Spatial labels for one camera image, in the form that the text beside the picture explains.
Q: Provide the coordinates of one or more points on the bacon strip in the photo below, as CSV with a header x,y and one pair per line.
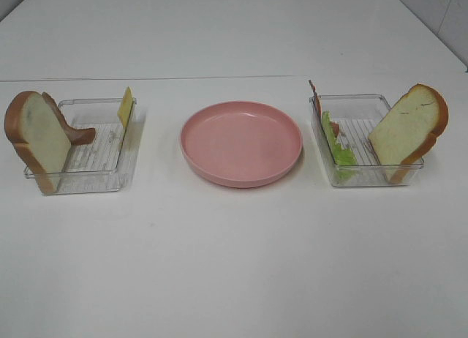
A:
x,y
76,136
317,105

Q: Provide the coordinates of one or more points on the bread slice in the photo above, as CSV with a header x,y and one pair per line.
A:
x,y
409,130
35,127

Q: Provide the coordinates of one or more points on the clear left plastic tray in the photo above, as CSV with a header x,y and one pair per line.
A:
x,y
106,164

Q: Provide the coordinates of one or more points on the clear plastic tray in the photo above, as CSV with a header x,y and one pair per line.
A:
x,y
357,115
106,164

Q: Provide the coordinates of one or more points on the clear right plastic tray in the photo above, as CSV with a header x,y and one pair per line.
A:
x,y
357,115

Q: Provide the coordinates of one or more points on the yellow cheese slice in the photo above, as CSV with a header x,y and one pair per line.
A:
x,y
125,107

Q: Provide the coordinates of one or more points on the green lettuce leaf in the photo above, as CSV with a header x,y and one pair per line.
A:
x,y
338,156

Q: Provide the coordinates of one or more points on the pink round plate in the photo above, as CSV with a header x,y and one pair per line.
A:
x,y
241,144

